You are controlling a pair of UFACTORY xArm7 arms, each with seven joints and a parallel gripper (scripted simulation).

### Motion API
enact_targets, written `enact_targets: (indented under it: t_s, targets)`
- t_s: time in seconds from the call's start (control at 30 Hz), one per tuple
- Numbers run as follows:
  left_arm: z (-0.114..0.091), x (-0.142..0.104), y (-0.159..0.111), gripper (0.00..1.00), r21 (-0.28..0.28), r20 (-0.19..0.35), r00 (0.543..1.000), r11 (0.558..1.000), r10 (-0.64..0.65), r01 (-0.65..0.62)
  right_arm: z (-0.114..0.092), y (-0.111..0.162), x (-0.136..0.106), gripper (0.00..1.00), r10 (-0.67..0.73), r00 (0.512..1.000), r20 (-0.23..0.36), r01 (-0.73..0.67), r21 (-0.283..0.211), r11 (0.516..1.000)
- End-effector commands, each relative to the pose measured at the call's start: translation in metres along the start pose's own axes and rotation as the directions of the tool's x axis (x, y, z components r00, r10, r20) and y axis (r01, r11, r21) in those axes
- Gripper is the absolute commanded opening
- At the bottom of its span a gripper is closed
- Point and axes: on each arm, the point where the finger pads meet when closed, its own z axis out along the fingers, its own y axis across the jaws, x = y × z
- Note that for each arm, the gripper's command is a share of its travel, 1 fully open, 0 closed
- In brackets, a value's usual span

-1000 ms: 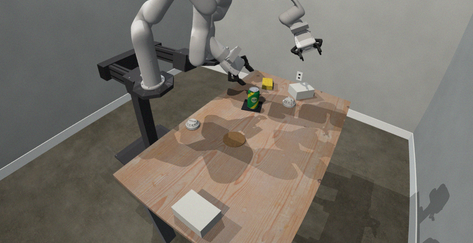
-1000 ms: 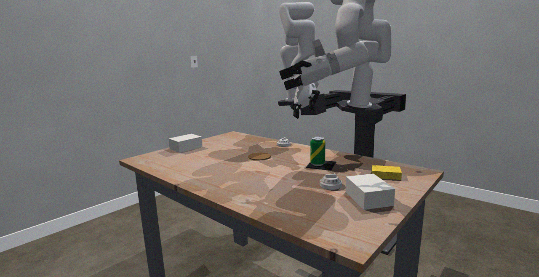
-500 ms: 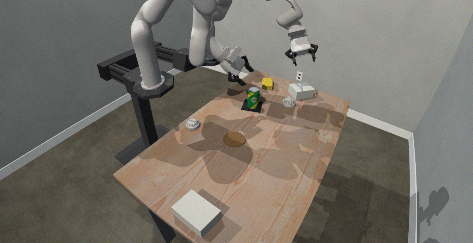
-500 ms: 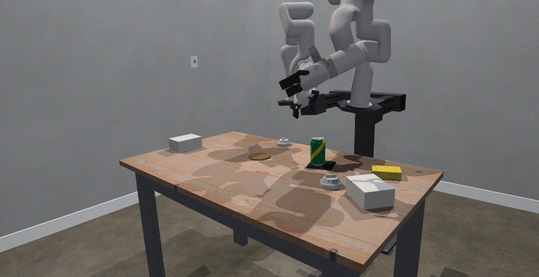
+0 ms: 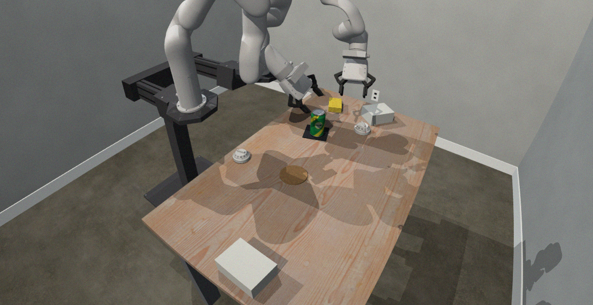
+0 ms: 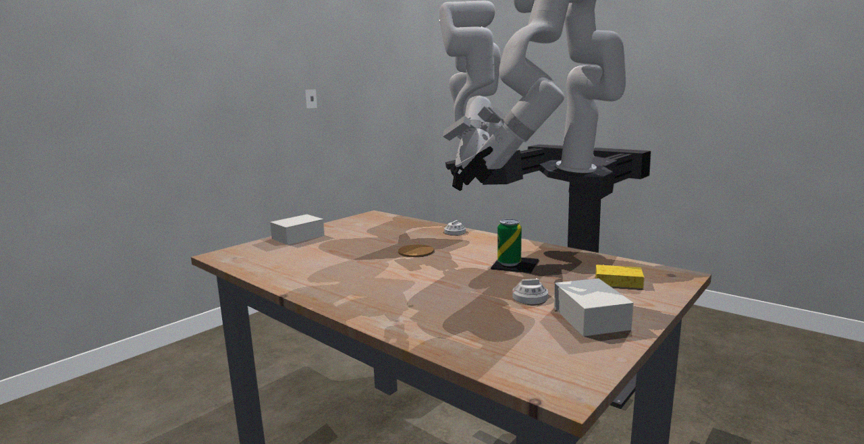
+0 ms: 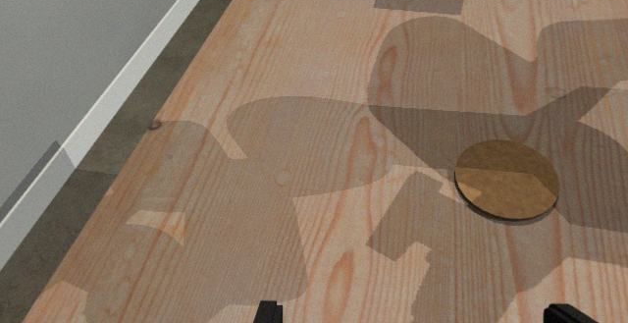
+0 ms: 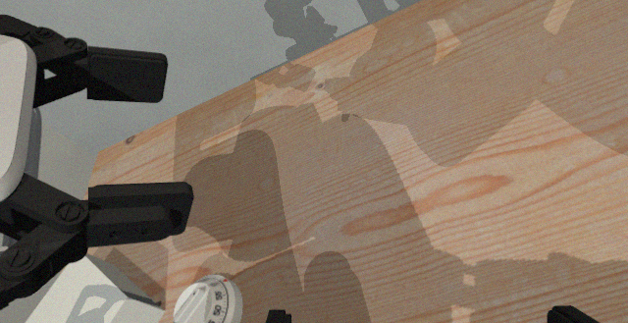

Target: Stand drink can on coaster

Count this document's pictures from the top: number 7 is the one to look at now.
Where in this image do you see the round cork coaster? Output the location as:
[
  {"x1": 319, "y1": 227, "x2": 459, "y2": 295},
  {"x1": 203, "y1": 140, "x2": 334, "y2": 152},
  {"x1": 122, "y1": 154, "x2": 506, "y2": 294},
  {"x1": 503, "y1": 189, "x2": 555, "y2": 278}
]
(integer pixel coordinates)
[{"x1": 454, "y1": 139, "x2": 560, "y2": 222}]

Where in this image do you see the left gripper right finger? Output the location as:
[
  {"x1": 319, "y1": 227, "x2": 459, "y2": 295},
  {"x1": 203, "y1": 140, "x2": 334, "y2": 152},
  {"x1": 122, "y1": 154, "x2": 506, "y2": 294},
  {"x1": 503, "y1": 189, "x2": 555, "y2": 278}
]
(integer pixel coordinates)
[{"x1": 544, "y1": 303, "x2": 599, "y2": 323}]

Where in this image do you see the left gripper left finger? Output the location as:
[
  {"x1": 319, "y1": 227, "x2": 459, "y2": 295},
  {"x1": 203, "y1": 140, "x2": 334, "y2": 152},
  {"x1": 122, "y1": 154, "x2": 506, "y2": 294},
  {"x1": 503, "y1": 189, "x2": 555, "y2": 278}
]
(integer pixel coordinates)
[{"x1": 253, "y1": 300, "x2": 283, "y2": 323}]

